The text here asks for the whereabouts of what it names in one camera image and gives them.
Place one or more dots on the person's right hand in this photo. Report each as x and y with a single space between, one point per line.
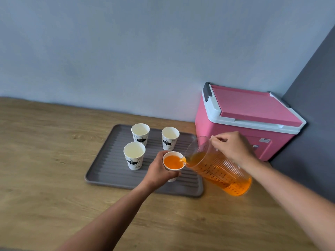
235 147

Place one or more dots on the person's left hand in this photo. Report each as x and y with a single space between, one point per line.
155 175

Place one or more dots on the white paper cup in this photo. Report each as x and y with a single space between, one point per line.
172 162
140 130
134 151
170 134

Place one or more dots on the clear pitcher orange drink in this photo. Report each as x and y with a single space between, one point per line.
225 175

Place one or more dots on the person's right forearm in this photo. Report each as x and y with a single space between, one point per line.
293 201

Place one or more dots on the person's left forearm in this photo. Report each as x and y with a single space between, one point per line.
110 222

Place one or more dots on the grey ribbed tray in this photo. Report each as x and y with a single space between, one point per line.
110 175

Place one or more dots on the pink cooler box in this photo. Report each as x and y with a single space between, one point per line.
261 107

